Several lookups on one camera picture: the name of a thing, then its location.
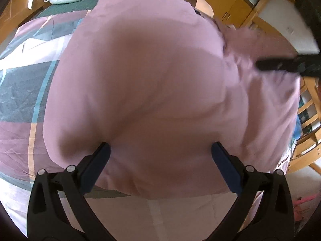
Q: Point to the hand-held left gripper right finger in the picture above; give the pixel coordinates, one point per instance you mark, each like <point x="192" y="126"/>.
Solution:
<point x="225" y="168"/>

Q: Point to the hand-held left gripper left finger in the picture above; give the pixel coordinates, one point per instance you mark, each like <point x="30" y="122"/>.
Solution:
<point x="96" y="168"/>

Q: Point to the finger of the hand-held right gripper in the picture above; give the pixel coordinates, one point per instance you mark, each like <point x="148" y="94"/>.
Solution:
<point x="275" y="64"/>

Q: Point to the pink jacket with black trim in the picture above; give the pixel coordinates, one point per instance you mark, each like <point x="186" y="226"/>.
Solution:
<point x="150" y="93"/>

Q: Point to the wooden chair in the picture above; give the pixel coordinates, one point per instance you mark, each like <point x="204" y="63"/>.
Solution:
<point x="307" y="150"/>

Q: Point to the pink plastic item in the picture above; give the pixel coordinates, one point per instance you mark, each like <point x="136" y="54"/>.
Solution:
<point x="302" y="208"/>

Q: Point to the pink and grey patchwork quilt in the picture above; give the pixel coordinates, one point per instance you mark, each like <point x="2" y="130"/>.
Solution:
<point x="22" y="85"/>

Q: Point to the green bed sheet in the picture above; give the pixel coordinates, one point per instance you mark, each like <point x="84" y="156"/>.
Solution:
<point x="65" y="8"/>

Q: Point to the wooden bedside furniture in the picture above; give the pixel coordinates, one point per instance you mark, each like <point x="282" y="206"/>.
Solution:
<point x="17" y="7"/>

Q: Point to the white wall socket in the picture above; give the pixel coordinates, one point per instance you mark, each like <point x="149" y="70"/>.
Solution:
<point x="290" y="29"/>

